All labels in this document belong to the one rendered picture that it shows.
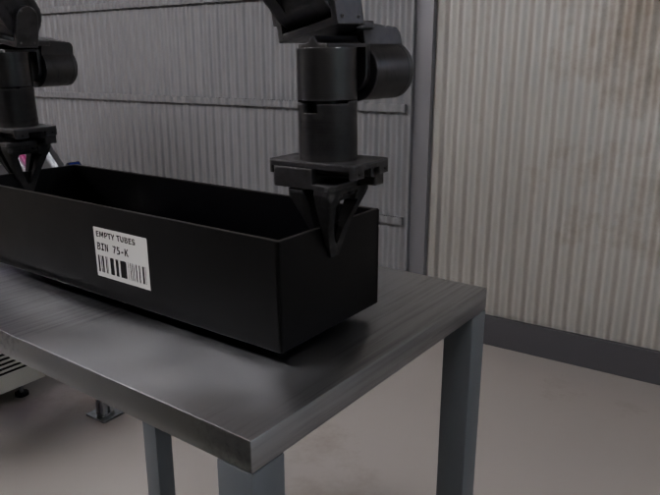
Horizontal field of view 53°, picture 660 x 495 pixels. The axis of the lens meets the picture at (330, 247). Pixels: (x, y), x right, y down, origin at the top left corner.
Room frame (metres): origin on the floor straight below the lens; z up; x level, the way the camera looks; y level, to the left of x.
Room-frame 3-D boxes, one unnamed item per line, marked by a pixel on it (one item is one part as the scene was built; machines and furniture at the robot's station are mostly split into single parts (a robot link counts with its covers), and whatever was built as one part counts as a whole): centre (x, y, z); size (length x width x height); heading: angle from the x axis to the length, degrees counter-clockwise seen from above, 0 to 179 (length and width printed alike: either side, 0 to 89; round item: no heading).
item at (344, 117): (0.64, 0.00, 1.01); 0.10 x 0.07 x 0.07; 54
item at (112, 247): (0.81, 0.23, 0.87); 0.57 x 0.17 x 0.11; 54
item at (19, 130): (0.98, 0.46, 1.01); 0.10 x 0.07 x 0.07; 54
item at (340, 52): (0.65, 0.00, 1.07); 0.07 x 0.06 x 0.07; 136
